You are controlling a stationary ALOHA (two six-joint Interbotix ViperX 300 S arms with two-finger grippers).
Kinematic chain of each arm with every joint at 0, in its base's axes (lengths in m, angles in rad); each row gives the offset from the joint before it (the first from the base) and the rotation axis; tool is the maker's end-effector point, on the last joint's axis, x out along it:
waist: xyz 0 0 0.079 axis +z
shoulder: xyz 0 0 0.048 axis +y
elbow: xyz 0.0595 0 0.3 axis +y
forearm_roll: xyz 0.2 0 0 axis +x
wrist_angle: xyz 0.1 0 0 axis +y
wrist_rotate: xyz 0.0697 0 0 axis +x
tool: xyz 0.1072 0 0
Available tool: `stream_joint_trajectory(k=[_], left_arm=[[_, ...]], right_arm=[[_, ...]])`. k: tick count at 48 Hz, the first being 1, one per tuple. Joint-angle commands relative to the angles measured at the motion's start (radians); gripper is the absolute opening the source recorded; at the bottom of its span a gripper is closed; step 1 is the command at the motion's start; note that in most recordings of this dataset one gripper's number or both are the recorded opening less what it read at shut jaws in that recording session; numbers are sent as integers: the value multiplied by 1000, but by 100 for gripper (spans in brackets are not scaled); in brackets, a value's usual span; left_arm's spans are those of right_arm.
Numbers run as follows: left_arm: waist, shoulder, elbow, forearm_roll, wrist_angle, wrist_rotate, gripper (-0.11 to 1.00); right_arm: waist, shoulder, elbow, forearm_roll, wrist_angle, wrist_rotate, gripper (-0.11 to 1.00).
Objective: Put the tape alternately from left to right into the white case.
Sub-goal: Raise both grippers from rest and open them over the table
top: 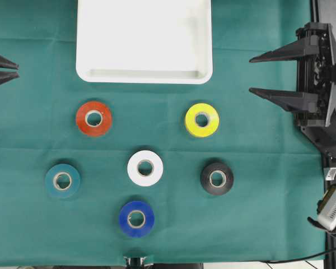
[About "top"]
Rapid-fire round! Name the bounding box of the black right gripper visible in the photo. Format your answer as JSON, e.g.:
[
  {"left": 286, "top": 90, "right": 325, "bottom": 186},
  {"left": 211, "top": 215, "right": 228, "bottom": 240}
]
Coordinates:
[{"left": 249, "top": 22, "right": 336, "bottom": 157}]

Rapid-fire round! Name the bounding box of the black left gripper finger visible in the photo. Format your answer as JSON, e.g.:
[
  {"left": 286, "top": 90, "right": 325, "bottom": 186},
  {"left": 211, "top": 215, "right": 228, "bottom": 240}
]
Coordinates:
[
  {"left": 0, "top": 70, "right": 20, "bottom": 89},
  {"left": 0, "top": 55, "right": 18, "bottom": 69}
]

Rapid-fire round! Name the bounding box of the yellow tape roll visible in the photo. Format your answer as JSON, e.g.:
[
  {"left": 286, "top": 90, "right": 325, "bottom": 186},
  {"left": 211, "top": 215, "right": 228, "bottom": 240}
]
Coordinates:
[{"left": 184, "top": 103, "right": 220, "bottom": 138}]

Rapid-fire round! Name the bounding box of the teal green tape roll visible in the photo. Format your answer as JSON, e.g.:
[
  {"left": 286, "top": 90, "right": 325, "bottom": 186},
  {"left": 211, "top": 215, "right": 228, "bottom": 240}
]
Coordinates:
[{"left": 44, "top": 164, "right": 81, "bottom": 199}]

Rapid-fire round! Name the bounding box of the blue tape roll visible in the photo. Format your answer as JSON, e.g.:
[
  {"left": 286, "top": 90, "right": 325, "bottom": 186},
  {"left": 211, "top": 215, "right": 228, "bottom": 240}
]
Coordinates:
[{"left": 119, "top": 201, "right": 155, "bottom": 238}]

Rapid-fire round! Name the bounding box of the red tape roll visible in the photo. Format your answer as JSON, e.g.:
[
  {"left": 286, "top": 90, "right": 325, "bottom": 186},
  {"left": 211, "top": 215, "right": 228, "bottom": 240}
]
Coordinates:
[{"left": 75, "top": 101, "right": 113, "bottom": 137}]

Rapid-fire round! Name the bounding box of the white plastic tray case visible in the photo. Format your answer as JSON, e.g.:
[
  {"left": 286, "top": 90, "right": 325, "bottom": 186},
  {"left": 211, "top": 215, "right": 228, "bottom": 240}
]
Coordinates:
[{"left": 76, "top": 1, "right": 213, "bottom": 84}]

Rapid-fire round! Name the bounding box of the black tape roll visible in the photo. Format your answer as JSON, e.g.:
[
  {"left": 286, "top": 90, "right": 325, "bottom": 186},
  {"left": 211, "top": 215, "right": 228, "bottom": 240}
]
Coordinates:
[{"left": 200, "top": 162, "right": 234, "bottom": 196}]

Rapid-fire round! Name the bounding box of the white tape roll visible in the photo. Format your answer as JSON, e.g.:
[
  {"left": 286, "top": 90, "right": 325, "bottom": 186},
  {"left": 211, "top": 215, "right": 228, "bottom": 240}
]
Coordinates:
[{"left": 127, "top": 150, "right": 164, "bottom": 187}]

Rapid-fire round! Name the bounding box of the small white label tag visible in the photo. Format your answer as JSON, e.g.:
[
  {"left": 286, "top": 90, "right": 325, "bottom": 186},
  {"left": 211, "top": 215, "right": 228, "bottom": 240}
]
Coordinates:
[{"left": 323, "top": 167, "right": 336, "bottom": 181}]

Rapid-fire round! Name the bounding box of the green table cloth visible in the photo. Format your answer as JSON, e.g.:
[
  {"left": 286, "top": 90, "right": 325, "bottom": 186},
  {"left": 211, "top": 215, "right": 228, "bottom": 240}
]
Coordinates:
[{"left": 0, "top": 1, "right": 325, "bottom": 266}]

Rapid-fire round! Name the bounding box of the white perforated box device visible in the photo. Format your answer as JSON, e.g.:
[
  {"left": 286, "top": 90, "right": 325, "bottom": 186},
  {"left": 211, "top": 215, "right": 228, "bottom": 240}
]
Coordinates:
[{"left": 318, "top": 189, "right": 336, "bottom": 231}]

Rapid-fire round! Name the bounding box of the black cable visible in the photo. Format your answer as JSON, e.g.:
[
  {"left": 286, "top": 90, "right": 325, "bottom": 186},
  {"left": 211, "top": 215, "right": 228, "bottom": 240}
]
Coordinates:
[{"left": 262, "top": 246, "right": 336, "bottom": 264}]

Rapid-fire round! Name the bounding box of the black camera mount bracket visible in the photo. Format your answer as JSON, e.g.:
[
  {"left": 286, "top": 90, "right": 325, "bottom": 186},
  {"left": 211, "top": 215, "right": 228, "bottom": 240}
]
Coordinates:
[{"left": 124, "top": 257, "right": 150, "bottom": 269}]

